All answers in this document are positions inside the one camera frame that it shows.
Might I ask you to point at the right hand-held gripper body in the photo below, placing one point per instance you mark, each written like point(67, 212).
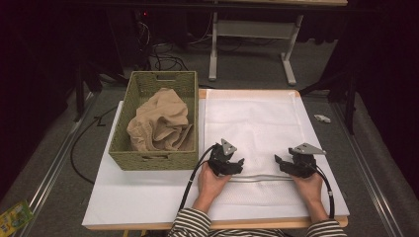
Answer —
point(303, 164)

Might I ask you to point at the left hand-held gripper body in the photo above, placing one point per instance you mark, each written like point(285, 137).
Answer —
point(220, 163)

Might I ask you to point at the green woven basket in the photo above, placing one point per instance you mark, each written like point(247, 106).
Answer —
point(131, 158)

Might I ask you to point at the person's left hand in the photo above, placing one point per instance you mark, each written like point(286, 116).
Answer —
point(209, 187)

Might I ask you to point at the person's right hand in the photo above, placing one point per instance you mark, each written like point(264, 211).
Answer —
point(311, 191)

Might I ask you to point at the white paper scrap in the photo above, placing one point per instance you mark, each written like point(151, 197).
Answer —
point(322, 118)

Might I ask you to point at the person's striped shirt torso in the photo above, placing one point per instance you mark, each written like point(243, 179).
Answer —
point(257, 233)

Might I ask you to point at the black stand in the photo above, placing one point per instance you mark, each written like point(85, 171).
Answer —
point(351, 105)
point(79, 92)

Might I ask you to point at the white board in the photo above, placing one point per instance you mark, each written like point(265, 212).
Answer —
point(138, 197)

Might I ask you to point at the white-framed desk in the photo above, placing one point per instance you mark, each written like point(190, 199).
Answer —
point(253, 29)

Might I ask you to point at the green and yellow packet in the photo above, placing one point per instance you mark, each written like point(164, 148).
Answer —
point(15, 217)

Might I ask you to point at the metal floor rail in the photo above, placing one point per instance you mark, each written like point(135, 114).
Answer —
point(369, 171)
point(49, 171)

